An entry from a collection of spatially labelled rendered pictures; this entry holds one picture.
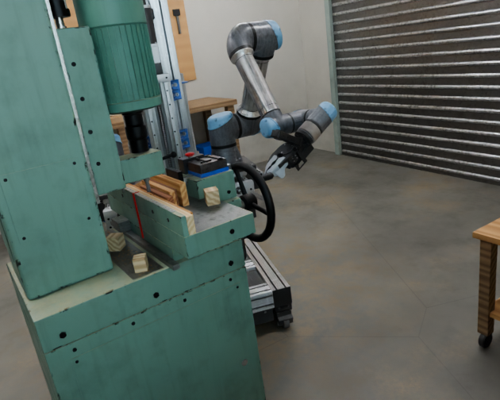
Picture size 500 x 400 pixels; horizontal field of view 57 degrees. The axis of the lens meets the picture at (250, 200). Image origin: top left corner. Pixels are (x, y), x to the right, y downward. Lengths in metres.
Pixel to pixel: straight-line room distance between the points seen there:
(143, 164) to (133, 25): 0.37
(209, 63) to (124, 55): 3.79
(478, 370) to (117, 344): 1.43
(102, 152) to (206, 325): 0.56
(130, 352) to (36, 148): 0.56
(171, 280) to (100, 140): 0.41
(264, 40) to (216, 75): 3.21
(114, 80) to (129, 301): 0.57
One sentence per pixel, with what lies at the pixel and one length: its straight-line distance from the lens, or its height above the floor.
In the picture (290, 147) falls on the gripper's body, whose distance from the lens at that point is 1.58.
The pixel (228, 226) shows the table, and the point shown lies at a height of 0.89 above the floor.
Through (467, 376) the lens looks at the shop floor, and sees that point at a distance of 2.09.
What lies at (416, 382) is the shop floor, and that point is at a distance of 2.03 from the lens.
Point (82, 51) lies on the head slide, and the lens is 1.25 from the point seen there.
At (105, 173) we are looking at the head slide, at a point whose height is 1.05.
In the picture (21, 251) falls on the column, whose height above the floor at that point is 0.93.
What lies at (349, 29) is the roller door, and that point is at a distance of 4.97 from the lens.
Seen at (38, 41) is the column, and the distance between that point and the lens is 1.19.
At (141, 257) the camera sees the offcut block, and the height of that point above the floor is 0.84.
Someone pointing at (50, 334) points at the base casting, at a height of 0.75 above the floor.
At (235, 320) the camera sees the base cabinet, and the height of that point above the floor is 0.56.
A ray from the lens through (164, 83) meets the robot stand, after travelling 2.07.
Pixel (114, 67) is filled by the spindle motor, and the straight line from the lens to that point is 1.27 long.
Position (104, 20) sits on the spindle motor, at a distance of 1.27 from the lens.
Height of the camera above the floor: 1.33
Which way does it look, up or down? 19 degrees down
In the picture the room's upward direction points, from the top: 8 degrees counter-clockwise
